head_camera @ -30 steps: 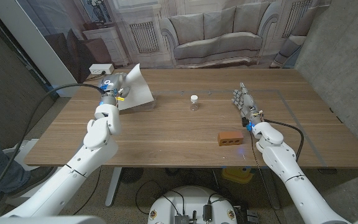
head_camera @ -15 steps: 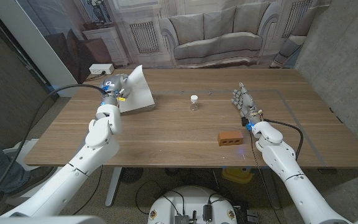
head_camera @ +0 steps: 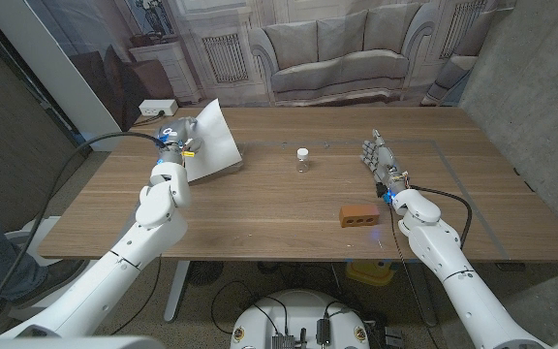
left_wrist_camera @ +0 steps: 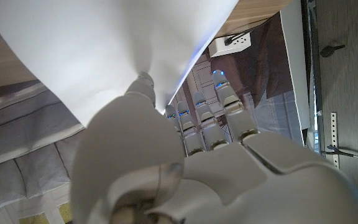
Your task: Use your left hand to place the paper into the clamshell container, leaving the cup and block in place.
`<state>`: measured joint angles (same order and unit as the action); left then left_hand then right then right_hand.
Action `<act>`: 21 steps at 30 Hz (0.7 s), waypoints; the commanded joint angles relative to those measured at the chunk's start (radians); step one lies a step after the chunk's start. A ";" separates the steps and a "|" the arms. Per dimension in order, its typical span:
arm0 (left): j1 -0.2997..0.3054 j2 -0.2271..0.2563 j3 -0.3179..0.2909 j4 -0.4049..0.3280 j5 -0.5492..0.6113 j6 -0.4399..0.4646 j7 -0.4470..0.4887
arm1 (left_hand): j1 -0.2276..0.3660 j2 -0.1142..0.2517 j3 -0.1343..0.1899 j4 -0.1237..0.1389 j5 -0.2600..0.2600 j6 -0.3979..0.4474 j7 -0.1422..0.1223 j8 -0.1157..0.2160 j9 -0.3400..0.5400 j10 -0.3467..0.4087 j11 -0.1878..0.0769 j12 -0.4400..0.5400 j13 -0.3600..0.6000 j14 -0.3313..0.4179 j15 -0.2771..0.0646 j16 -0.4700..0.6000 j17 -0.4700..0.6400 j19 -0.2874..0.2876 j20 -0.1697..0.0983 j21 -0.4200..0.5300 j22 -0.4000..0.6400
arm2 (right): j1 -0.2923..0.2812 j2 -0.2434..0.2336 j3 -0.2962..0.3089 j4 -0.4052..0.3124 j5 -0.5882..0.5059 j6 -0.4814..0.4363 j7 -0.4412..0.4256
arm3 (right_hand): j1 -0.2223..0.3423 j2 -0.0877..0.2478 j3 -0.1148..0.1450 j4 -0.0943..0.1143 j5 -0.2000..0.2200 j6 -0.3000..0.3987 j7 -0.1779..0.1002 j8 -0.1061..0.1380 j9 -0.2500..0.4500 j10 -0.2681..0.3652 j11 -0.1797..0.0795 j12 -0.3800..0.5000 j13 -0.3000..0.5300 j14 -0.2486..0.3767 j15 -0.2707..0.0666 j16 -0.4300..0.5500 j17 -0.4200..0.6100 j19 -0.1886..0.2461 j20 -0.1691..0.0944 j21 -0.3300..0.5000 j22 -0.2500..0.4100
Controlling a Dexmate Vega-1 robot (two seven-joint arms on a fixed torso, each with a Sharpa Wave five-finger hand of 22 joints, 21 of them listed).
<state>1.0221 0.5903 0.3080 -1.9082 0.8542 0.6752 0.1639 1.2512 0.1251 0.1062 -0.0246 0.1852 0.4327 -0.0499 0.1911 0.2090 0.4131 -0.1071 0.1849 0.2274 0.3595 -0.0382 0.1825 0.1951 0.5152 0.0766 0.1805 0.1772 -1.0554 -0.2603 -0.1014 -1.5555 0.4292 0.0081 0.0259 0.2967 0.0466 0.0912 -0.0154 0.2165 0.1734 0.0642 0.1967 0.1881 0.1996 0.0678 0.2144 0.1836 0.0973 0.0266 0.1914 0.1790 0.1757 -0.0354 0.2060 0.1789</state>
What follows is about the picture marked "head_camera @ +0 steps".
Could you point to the small clear cup white lid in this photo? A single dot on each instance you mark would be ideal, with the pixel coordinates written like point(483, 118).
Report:
point(302, 162)

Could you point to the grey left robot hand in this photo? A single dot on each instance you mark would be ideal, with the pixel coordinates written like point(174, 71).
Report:
point(177, 136)

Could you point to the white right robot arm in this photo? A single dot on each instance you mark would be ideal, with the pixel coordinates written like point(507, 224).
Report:
point(473, 295)

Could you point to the white robot torso cover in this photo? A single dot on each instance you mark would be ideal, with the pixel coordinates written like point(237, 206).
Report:
point(66, 343)

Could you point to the printed living room backdrop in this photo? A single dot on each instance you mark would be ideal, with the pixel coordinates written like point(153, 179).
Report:
point(342, 48)

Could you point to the yellow plastic object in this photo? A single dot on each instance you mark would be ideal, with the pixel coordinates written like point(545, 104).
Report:
point(371, 271)

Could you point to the small black adapter box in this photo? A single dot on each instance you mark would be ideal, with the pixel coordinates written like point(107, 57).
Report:
point(323, 332)

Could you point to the orange brick block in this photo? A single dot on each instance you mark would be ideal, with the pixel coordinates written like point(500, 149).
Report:
point(359, 215)

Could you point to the white floor platform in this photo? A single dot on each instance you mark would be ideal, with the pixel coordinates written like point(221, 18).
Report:
point(49, 225)

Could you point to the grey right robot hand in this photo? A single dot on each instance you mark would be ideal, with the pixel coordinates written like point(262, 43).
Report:
point(385, 162)

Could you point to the white power strip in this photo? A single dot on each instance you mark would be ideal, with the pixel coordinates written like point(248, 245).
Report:
point(158, 107)

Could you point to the grey table leg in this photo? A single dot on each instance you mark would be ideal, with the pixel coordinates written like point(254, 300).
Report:
point(424, 300)

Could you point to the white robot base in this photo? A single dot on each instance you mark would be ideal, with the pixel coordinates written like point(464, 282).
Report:
point(298, 310)

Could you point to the white paper sheet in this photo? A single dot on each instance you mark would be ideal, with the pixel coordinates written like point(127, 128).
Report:
point(216, 140)

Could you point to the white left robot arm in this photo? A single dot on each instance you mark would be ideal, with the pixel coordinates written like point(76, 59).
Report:
point(153, 228)

